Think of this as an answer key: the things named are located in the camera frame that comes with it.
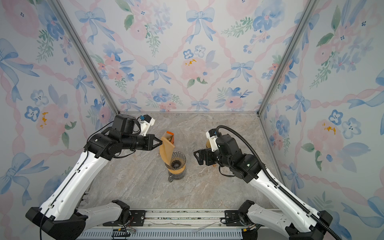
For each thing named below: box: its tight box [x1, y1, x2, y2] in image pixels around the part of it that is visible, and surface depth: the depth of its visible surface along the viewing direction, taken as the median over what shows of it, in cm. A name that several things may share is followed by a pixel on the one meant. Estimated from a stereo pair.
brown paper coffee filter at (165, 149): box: [159, 136, 175, 166], surface depth 68 cm
